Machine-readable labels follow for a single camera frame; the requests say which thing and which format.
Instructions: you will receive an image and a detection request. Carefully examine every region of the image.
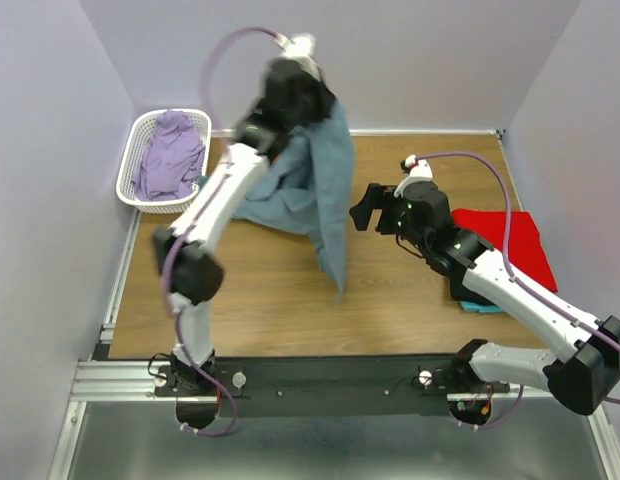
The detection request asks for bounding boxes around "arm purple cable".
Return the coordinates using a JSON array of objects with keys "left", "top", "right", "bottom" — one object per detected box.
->
[
  {"left": 404, "top": 151, "right": 620, "bottom": 431},
  {"left": 148, "top": 27, "right": 291, "bottom": 437}
]

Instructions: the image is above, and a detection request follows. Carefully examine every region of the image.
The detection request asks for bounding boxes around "white perforated plastic basket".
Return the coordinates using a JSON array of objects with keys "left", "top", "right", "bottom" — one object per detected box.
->
[{"left": 116, "top": 108, "right": 211, "bottom": 214}]

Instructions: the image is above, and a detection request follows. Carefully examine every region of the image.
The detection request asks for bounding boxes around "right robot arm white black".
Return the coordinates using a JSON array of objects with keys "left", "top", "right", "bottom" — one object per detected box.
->
[{"left": 350, "top": 181, "right": 620, "bottom": 415}]

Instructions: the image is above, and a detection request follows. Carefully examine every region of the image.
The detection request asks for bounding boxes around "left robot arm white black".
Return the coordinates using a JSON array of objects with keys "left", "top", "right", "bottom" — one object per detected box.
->
[{"left": 153, "top": 54, "right": 335, "bottom": 395}]

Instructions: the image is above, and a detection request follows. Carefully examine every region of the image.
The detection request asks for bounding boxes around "folded black t shirt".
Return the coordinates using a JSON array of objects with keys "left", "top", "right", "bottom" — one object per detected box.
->
[{"left": 448, "top": 279, "right": 474, "bottom": 302}]

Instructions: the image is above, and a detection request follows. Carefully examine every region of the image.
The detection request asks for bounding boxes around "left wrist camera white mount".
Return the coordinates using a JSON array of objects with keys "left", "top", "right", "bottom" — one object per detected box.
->
[{"left": 278, "top": 33, "right": 316, "bottom": 59}]

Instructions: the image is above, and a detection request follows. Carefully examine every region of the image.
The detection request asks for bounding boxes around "purple t shirt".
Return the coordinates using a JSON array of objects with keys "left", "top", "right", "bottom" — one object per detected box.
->
[{"left": 132, "top": 110, "right": 206, "bottom": 202}]

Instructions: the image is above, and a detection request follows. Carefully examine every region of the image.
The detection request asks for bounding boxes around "aluminium extrusion frame rail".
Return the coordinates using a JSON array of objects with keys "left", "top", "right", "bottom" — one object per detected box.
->
[{"left": 47, "top": 209, "right": 161, "bottom": 480}]

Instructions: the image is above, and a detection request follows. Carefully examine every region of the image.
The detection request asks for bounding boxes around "folded teal t shirt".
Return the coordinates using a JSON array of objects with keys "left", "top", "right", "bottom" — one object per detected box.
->
[{"left": 459, "top": 301, "right": 503, "bottom": 314}]

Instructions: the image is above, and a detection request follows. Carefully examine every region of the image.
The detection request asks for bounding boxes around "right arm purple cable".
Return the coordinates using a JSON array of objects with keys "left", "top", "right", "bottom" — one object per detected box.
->
[{"left": 404, "top": 151, "right": 620, "bottom": 431}]

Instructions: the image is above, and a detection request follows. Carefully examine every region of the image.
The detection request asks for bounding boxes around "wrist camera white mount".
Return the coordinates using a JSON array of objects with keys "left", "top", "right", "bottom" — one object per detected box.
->
[
  {"left": 394, "top": 155, "right": 433, "bottom": 197},
  {"left": 278, "top": 33, "right": 316, "bottom": 59}
]

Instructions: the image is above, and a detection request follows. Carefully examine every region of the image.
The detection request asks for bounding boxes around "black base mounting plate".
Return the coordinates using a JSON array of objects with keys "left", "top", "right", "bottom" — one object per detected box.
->
[{"left": 147, "top": 354, "right": 509, "bottom": 433}]

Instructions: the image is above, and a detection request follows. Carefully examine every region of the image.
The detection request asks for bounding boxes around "blue-grey t shirt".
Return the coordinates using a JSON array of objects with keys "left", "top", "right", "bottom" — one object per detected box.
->
[{"left": 234, "top": 102, "right": 355, "bottom": 295}]

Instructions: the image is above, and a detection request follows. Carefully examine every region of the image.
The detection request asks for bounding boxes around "folded red t shirt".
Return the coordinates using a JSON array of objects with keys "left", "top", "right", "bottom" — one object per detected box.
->
[{"left": 452, "top": 208, "right": 558, "bottom": 293}]

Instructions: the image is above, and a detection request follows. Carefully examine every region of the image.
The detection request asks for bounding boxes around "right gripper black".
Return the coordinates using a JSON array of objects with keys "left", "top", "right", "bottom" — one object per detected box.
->
[{"left": 348, "top": 181, "right": 429, "bottom": 253}]

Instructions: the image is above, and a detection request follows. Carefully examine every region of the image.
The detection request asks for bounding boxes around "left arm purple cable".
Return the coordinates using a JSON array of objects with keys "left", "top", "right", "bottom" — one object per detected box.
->
[{"left": 148, "top": 27, "right": 291, "bottom": 437}]

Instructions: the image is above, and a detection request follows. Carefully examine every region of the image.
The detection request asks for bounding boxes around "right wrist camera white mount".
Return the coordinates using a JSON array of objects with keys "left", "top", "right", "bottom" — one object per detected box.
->
[{"left": 394, "top": 155, "right": 433, "bottom": 197}]

